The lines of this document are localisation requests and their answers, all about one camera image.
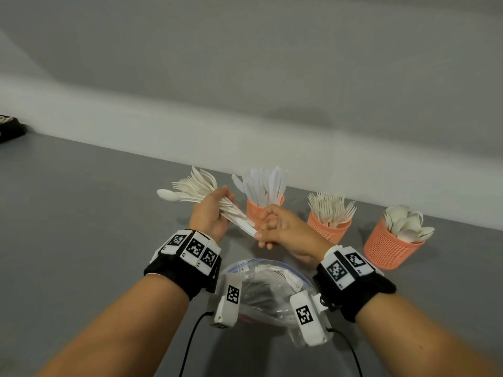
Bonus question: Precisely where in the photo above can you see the black left wrist band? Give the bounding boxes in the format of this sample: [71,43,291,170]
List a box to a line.
[144,229,222,301]

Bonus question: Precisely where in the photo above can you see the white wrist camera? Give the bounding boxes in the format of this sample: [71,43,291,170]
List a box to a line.
[289,290,335,347]
[207,273,243,329]

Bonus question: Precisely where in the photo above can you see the black left camera cable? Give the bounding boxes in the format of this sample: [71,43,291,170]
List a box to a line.
[179,311,215,377]

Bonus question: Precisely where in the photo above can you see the black right wrist band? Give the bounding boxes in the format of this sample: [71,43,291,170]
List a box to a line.
[313,245,397,323]

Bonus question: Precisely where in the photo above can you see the person's left hand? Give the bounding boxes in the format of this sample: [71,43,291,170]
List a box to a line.
[189,186,236,244]

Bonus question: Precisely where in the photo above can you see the orange ribbed cup with spoons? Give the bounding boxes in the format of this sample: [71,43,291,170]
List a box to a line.
[364,218,425,270]

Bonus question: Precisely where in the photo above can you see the orange ribbed cup with forks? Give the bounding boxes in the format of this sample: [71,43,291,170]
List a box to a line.
[307,210,352,245]

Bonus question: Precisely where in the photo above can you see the bunch of white plastic spoons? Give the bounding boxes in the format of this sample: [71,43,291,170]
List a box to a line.
[383,205,436,244]

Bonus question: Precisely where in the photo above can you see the black right camera cable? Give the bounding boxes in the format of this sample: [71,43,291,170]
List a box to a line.
[326,328,364,377]

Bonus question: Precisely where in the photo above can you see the person's right hand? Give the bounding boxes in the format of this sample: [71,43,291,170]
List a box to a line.
[255,205,335,266]

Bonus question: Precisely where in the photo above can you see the bunch of white plastic forks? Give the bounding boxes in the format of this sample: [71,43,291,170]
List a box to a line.
[308,191,358,228]

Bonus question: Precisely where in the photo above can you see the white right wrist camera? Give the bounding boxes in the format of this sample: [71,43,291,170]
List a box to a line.
[289,290,335,347]

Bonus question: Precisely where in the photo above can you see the clear plastic zip bag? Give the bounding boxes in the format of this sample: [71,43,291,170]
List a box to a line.
[217,258,320,347]

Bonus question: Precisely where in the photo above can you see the black camera cable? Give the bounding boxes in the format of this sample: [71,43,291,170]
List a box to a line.
[179,311,215,377]
[326,328,364,377]

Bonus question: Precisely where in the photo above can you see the black tray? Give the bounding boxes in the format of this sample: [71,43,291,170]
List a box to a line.
[0,114,28,144]

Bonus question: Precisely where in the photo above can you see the black wrist band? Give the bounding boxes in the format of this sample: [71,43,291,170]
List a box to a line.
[313,245,397,323]
[144,229,222,301]

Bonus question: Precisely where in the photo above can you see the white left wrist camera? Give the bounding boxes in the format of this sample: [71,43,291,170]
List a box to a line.
[207,273,243,329]

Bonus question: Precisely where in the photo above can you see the bundle of white plastic cutlery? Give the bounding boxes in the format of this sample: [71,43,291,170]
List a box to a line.
[156,166,258,237]

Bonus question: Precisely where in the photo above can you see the person's left forearm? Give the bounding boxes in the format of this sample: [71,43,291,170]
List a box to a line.
[37,273,191,377]

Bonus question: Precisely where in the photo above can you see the orange ribbed cup with knives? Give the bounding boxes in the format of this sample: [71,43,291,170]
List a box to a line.
[246,195,285,229]

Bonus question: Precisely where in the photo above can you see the bunch of white plastic knives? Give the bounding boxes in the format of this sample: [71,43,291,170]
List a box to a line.
[231,166,288,209]

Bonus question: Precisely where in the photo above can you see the person's right forearm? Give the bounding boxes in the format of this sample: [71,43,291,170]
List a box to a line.
[355,292,503,377]

